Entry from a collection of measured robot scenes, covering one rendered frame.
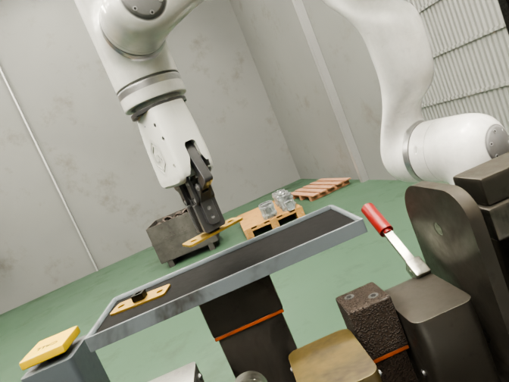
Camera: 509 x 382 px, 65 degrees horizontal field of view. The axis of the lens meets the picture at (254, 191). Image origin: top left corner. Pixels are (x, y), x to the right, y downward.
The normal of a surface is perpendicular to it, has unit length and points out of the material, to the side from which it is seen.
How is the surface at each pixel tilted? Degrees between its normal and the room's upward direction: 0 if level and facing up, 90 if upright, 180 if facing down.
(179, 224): 90
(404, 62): 99
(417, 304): 0
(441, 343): 90
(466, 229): 90
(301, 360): 0
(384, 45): 97
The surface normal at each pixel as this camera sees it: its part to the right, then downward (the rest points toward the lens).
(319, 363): -0.38, -0.92
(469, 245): -0.92, 0.39
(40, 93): 0.24, 0.04
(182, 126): 0.51, -0.19
